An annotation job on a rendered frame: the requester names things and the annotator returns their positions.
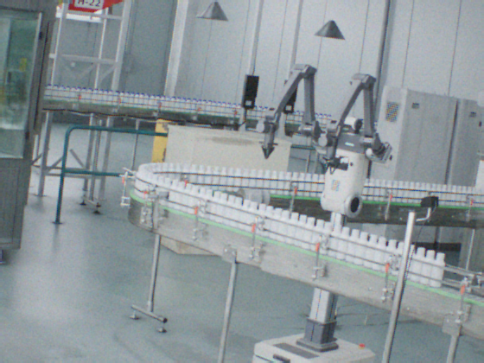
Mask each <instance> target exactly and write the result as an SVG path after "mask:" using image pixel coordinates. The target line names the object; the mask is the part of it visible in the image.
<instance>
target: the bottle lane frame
mask: <svg viewBox="0 0 484 363"><path fill-rule="evenodd" d="M158 212H159V214H158V218H159V219H162V220H158V227H157V229H155V228H154V229H153V228H152V227H149V229H148V231H150V230H152V229H153V230H152V231H150V232H152V233H154V234H156V235H161V236H163V237H166V238H168V239H173V240H174V241H177V242H180V243H183V244H184V245H190V246H192V247H195V248H198V249H200V250H203V251H205V252H209V253H214V254H216V255H219V256H221V257H223V247H224V246H226V245H228V246H232V247H235V248H236V250H237V255H236V261H235V262H240V263H241V264H246V265H248V266H251V267H253V268H256V269H260V270H263V271H267V272H269V273H272V274H274V275H277V276H280V277H285V278H288V279H289V280H292V281H297V282H299V283H303V284H306V285H308V286H310V287H312V286H313V287H316V288H317V289H320V290H324V291H328V292H330V293H333V294H336V295H337V296H344V297H346V298H348V299H351V300H355V301H358V302H360V303H364V304H369V305H371V306H373V307H375V308H380V309H383V310H386V311H388V312H389V311H391V312H392V305H393V300H394V295H395V289H396V283H397V277H394V276H389V277H388V281H387V285H386V288H387V289H390V288H391V286H392V282H394V283H395V288H394V289H392V290H389V292H388V293H387V297H389V295H390V291H394V293H393V297H391V298H389V299H387V301H385V302H384V303H382V302H381V301H380V298H381V297H382V294H383V292H382V289H383V288H384V284H385V276H386V274H384V273H381V272H376V271H371V270H369V269H367V268H365V267H359V266H357V265H354V264H349V263H345V262H342V261H340V260H337V259H334V258H327V257H325V256H322V255H320V256H319V261H318V266H317V267H318V268H320V267H322V263H323V262H326V267H324V268H322V269H319V271H318V275H317V276H320V275H321V272H322V270H324V271H325V272H324V276H322V277H318V278H317V279H316V280H315V281H312V278H311V276H312V275H313V267H314V266H315V257H316V253H314V252H307V251H305V250H303V249H299V248H297V247H294V246H292V245H285V244H282V243H280V242H276V241H274V240H272V239H265V238H262V237H259V236H257V235H256V238H255V245H254V247H256V248H257V247H259V242H262V243H263V244H262V248H261V247H260V248H259V249H256V251H255V254H254V256H256V255H258V250H260V251H261V254H260V255H259V256H257V257H255V258H254V259H253V260H252V261H249V258H248V256H249V254H250V247H251V245H252V235H253V234H251V233H248V232H244V231H241V230H236V229H233V228H231V227H229V226H223V225H221V224H219V223H216V222H212V221H208V220H204V219H201V218H198V221H197V230H201V231H198V232H197V234H198V239H197V240H196V241H195V242H192V237H193V235H194V232H193V229H194V224H195V218H196V217H195V216H193V215H190V214H188V213H181V212H178V211H176V210H173V209H170V208H167V207H163V206H160V205H158ZM202 224H204V225H205V230H202ZM151 228H152V229H151ZM201 232H204V237H203V238H200V236H201ZM460 301H461V296H457V295H455V294H450V293H447V292H445V291H442V290H436V289H434V288H431V287H426V286H424V285H422V284H419V283H413V282H410V281H407V280H406V285H405V287H404V294H403V298H402V302H401V306H400V310H399V314H400V315H403V316H406V317H408V318H412V319H414V320H416V321H419V322H424V323H427V324H431V325H433V326H436V327H440V328H443V322H444V318H445V316H447V315H452V316H454V317H456V318H457V311H458V309H459V305H460ZM467 305H470V307H469V311H468V312H466V313H464V314H463V316H462V321H463V320H464V316H465V314H468V319H467V320H466V321H465V322H462V327H461V332H460V334H462V335H466V336H468V337H471V338H475V339H477V340H479V341H484V302H477V301H475V300H470V299H467V298H466V297H464V300H463V304H462V312H464V311H466V307H467Z"/></svg>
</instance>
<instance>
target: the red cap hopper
mask: <svg viewBox="0 0 484 363"><path fill-rule="evenodd" d="M122 1H124V12H123V16H112V15H111V12H112V6H113V5H115V4H117V3H121V2H122ZM104 8H106V12H105V14H95V13H96V12H98V11H100V10H103V9H104ZM130 8H131V0H73V4H70V3H69V0H68V3H63V4H60V5H58V9H57V12H56V13H60V25H59V32H58V38H57V44H56V51H55V54H50V55H49V57H50V58H54V64H53V63H52V62H51V60H49V62H48V64H49V65H50V67H51V68H52V69H53V76H52V82H51V88H54V85H57V79H58V75H59V74H60V73H59V66H60V63H61V64H62V65H63V67H64V68H65V69H66V70H67V72H68V73H69V75H70V76H71V78H72V79H73V80H75V79H76V76H74V74H73V73H72V71H71V70H70V68H69V67H68V65H67V64H66V62H65V61H64V60H68V61H71V60H74V61H84V62H94V63H93V65H91V66H90V67H89V68H87V70H85V72H84V73H82V74H81V75H80V78H82V77H84V76H85V75H86V74H87V73H89V72H90V71H91V70H92V69H93V68H94V67H96V66H97V65H99V66H98V72H97V79H96V85H95V88H96V89H98V92H99V89H100V87H101V80H102V79H103V78H104V77H106V76H107V75H108V74H109V73H110V72H111V71H113V70H114V75H113V81H112V87H111V89H112V90H113V91H112V94H116V91H117V90H118V81H119V75H120V68H121V62H122V57H123V52H124V42H125V37H126V32H127V27H128V21H129V14H130ZM67 15H76V16H90V17H95V18H104V19H105V23H104V29H103V35H102V42H101V48H100V55H99V59H95V58H90V57H85V58H84V57H79V56H73V55H62V54H61V49H62V44H63V40H64V35H65V29H66V22H67ZM111 20H122V24H121V29H120V36H119V42H118V53H117V59H116V61H112V60H105V54H106V48H107V42H108V36H109V30H110V24H111ZM104 64H107V65H109V64H113V65H114V66H112V67H111V68H110V69H109V70H107V71H106V72H105V73H103V69H104ZM93 116H95V113H92V116H91V122H90V125H96V122H97V119H96V118H94V117H93ZM52 117H53V113H52V112H48V115H47V122H46V128H45V135H44V141H43V148H42V153H41V154H40V155H38V156H37V157H36V158H35V159H34V160H33V156H32V163H31V169H32V170H34V171H35V172H36V173H37V174H40V178H39V187H38V193H35V194H36V195H38V196H46V195H45V194H44V182H45V176H56V177H61V174H55V173H49V172H50V171H51V170H52V169H61V167H58V166H57V165H58V164H59V163H60V162H61V161H62V159H63V156H62V157H61V158H59V159H58V160H57V161H56V162H54V164H53V165H52V166H48V165H47V163H48V152H49V150H50V148H49V141H50V131H51V124H52ZM113 123H114V118H108V121H107V127H112V128H113ZM94 134H95V130H93V131H89V134H88V140H87V146H86V159H85V166H84V164H83V162H82V161H81V160H80V159H79V158H78V156H77V155H76V153H75V152H73V149H70V150H69V152H70V153H72V154H73V157H74V158H75V159H76V160H77V161H78V164H79V165H80V166H81V167H82V168H78V167H68V166H66V169H72V170H83V171H92V170H90V165H92V167H93V161H92V160H91V158H92V147H93V140H94ZM111 135H112V131H107V132H106V133H105V145H104V151H103V157H102V164H101V170H100V172H107V165H108V159H109V153H110V147H111ZM40 158H41V165H37V164H34V163H35V162H36V161H38V160H40ZM38 168H40V169H38ZM46 169H47V170H46ZM65 177H67V178H78V179H83V184H82V188H79V189H81V190H85V191H90V189H88V179H89V180H91V179H92V176H91V175H77V174H66V173H65ZM105 178H106V176H103V175H96V176H95V180H99V194H98V197H94V198H95V199H97V200H105V201H106V198H104V196H105Z"/></svg>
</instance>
